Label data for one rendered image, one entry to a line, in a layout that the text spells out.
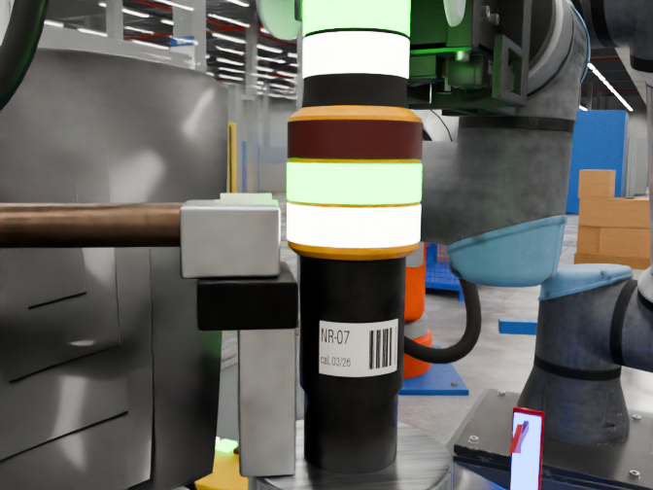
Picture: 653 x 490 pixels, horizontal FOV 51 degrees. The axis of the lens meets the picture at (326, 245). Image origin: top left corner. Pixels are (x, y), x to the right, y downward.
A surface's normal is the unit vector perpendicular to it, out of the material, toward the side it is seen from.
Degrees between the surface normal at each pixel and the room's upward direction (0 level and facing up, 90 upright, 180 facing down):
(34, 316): 50
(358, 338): 90
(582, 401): 73
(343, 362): 90
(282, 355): 90
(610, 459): 2
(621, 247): 90
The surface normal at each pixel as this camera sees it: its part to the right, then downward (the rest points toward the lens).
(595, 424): 0.10, -0.15
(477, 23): 0.89, 0.07
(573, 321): -0.67, 0.08
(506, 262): -0.18, 0.18
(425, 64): -0.45, 0.11
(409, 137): 0.76, 0.09
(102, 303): 0.12, -0.57
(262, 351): 0.14, 0.13
